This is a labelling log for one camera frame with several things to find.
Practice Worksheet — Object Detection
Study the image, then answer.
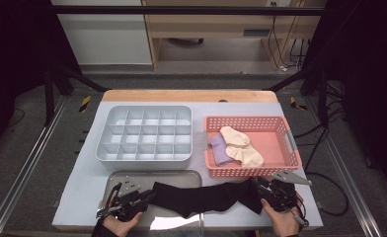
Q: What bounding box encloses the yellow black tape strip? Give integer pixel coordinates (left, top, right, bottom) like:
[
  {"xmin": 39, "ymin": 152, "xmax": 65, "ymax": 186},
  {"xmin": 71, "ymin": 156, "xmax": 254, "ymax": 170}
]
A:
[
  {"xmin": 289, "ymin": 96, "xmax": 308, "ymax": 112},
  {"xmin": 78, "ymin": 95, "xmax": 93, "ymax": 114}
]

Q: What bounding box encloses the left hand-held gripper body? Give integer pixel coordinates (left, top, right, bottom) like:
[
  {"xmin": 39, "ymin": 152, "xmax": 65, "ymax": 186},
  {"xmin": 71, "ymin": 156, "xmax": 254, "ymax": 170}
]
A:
[{"xmin": 111, "ymin": 176, "xmax": 150, "ymax": 222}]

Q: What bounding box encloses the grey divided storage box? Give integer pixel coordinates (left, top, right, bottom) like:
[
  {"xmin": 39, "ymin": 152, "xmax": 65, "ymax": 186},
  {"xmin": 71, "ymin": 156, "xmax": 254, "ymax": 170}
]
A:
[{"xmin": 95, "ymin": 104, "xmax": 194, "ymax": 171}]

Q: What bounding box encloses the black looped floor cable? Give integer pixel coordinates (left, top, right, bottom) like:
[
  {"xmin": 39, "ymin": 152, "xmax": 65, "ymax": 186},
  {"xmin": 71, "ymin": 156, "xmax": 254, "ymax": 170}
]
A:
[{"xmin": 306, "ymin": 171, "xmax": 349, "ymax": 217}]

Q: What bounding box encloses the black sock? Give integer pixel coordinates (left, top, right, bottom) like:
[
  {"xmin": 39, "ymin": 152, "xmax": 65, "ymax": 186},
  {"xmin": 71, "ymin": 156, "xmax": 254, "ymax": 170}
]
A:
[{"xmin": 148, "ymin": 177, "xmax": 265, "ymax": 219}]

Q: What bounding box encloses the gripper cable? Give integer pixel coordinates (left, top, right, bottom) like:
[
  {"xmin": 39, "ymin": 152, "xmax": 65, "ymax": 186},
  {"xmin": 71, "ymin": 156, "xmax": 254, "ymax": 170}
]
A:
[
  {"xmin": 289, "ymin": 197, "xmax": 311, "ymax": 229},
  {"xmin": 96, "ymin": 182, "xmax": 123, "ymax": 220}
]

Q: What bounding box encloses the black curtain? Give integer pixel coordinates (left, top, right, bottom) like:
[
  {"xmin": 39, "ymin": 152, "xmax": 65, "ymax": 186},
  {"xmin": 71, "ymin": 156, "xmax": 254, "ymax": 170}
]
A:
[
  {"xmin": 308, "ymin": 0, "xmax": 387, "ymax": 192},
  {"xmin": 0, "ymin": 0, "xmax": 82, "ymax": 156}
]

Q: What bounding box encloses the pink perforated basket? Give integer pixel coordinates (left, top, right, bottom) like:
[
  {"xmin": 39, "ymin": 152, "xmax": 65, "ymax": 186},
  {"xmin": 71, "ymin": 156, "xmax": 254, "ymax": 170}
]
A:
[{"xmin": 203, "ymin": 115, "xmax": 303, "ymax": 180}]

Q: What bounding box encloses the black horizontal bar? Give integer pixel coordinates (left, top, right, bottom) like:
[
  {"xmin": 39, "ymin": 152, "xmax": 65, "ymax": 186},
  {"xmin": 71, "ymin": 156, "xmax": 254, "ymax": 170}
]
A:
[{"xmin": 49, "ymin": 5, "xmax": 328, "ymax": 17}]

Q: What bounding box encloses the black metal stand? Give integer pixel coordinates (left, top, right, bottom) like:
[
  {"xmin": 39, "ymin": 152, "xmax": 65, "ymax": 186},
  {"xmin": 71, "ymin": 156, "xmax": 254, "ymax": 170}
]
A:
[
  {"xmin": 266, "ymin": 63, "xmax": 331, "ymax": 127},
  {"xmin": 42, "ymin": 62, "xmax": 110, "ymax": 126}
]

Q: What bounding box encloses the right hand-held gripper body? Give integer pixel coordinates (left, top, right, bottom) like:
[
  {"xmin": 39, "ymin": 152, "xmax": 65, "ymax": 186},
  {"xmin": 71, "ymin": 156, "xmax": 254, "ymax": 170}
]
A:
[{"xmin": 258, "ymin": 169, "xmax": 313, "ymax": 212}]

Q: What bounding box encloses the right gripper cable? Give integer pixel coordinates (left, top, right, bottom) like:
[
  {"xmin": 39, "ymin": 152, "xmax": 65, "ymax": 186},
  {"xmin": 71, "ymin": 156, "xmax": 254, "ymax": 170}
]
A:
[{"xmin": 289, "ymin": 197, "xmax": 311, "ymax": 229}]

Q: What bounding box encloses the wooden desk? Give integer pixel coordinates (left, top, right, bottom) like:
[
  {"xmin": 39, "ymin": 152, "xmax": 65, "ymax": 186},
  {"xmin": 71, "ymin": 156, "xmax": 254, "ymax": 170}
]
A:
[{"xmin": 141, "ymin": 0, "xmax": 328, "ymax": 71}]

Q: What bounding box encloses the white cabinet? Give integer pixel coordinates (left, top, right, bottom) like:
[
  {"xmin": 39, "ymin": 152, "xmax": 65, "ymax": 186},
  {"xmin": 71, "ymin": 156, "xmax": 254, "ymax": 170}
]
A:
[{"xmin": 51, "ymin": 0, "xmax": 154, "ymax": 66}]

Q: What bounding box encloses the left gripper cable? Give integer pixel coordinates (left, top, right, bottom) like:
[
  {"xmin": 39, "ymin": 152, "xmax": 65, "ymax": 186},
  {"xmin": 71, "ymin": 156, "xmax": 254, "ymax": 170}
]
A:
[{"xmin": 96, "ymin": 182, "xmax": 123, "ymax": 220}]

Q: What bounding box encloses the cream sock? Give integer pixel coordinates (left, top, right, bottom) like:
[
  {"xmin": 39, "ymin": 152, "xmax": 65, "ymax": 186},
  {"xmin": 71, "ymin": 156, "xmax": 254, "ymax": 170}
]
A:
[
  {"xmin": 225, "ymin": 144, "xmax": 266, "ymax": 168},
  {"xmin": 219, "ymin": 125, "xmax": 251, "ymax": 148}
]

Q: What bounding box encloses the person's right hand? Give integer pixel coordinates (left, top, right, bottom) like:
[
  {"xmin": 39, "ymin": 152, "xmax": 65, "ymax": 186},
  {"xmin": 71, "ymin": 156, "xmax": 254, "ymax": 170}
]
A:
[{"xmin": 261, "ymin": 197, "xmax": 304, "ymax": 237}]

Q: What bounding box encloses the transparent grey box lid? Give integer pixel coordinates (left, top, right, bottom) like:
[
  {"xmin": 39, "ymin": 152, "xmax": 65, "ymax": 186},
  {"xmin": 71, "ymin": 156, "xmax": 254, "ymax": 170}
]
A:
[{"xmin": 96, "ymin": 169, "xmax": 205, "ymax": 236}]

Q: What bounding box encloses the aluminium rail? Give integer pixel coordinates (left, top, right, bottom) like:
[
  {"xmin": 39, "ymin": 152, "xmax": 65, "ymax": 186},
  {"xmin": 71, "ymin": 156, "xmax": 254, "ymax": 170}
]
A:
[
  {"xmin": 304, "ymin": 97, "xmax": 383, "ymax": 237},
  {"xmin": 0, "ymin": 95, "xmax": 69, "ymax": 237}
]

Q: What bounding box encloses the person's left hand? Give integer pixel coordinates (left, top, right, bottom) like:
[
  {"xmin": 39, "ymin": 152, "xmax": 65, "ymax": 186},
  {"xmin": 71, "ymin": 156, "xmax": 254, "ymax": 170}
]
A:
[{"xmin": 102, "ymin": 212, "xmax": 144, "ymax": 237}]

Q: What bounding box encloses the purple sock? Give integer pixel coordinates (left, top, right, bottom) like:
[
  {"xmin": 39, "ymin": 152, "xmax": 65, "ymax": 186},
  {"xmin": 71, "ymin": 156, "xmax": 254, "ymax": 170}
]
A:
[{"xmin": 208, "ymin": 132, "xmax": 235, "ymax": 167}]

